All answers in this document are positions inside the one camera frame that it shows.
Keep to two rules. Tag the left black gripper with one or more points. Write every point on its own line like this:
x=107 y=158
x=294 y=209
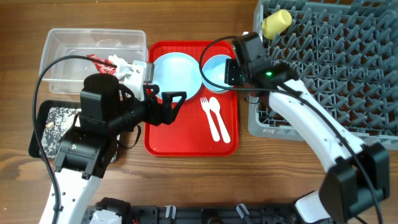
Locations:
x=168 y=114

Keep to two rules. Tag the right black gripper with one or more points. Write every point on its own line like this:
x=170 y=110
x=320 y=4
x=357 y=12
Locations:
x=232 y=71

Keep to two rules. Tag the small light blue bowl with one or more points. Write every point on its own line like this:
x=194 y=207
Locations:
x=214 y=69

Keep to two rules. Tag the yellow plastic cup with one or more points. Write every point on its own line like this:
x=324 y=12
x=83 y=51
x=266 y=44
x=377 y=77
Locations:
x=276 y=23

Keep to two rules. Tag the food leftovers rice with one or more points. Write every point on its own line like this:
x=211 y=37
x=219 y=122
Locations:
x=59 y=121

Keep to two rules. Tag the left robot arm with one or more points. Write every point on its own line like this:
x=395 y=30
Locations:
x=108 y=109

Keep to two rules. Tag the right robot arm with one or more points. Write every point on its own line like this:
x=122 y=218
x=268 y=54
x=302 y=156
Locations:
x=357 y=173

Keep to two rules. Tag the grey dishwasher rack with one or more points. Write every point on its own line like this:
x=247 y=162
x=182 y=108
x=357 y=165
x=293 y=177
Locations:
x=346 y=54

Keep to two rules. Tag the large light blue plate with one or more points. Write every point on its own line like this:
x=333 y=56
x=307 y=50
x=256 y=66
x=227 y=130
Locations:
x=177 y=71

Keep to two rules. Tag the white plastic spoon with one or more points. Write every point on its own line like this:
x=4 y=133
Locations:
x=216 y=108

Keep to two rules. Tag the white plastic fork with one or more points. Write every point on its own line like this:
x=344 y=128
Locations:
x=206 y=108

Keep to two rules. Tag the crumpled white tissue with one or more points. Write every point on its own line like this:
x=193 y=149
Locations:
x=116 y=62

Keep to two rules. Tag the red plastic tray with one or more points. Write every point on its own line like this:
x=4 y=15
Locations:
x=189 y=135

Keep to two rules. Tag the red snack wrapper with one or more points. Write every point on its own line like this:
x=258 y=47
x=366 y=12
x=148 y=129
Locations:
x=106 y=66

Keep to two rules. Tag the clear plastic bin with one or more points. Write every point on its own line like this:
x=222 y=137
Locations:
x=67 y=77

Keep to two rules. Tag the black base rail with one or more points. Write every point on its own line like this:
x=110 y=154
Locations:
x=265 y=214

